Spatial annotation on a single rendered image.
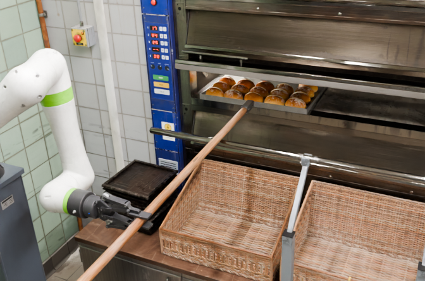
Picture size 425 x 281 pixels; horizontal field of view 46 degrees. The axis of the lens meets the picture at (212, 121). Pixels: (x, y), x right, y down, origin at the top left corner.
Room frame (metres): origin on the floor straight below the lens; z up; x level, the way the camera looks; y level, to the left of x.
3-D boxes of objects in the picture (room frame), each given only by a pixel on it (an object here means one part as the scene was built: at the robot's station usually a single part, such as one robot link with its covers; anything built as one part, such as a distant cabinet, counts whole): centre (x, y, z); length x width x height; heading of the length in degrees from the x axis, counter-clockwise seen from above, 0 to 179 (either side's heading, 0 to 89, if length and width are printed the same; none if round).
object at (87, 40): (2.59, 0.66, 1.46); 0.10 x 0.07 x 0.10; 64
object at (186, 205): (1.98, -0.08, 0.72); 0.56 x 0.49 x 0.28; 65
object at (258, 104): (2.38, -0.27, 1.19); 0.55 x 0.36 x 0.03; 64
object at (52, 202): (1.47, 0.54, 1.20); 0.14 x 0.13 x 0.11; 65
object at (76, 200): (1.43, 0.45, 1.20); 0.12 x 0.06 x 0.09; 155
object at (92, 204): (1.39, 0.38, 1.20); 0.09 x 0.07 x 0.08; 65
